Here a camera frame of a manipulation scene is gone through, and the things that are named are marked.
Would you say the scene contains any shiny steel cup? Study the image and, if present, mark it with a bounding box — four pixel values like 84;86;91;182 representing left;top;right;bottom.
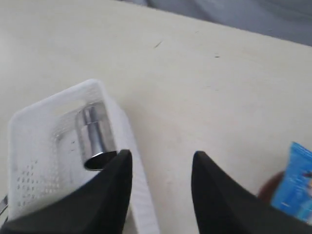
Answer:
75;102;117;171

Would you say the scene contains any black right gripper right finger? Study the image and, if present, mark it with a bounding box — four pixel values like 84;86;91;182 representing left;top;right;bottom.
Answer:
191;151;312;234

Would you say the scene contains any blue chips bag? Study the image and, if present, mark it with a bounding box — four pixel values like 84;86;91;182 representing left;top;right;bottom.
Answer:
271;142;312;225

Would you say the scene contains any white plastic perforated basket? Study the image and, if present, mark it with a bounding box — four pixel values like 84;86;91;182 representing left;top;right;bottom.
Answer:
8;79;160;234

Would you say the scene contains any brown wooden plate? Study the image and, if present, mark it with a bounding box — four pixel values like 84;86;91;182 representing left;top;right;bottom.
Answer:
257;171;285;204

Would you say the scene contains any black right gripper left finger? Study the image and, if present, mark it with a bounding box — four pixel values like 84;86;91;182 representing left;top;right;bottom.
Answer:
4;150;133;234

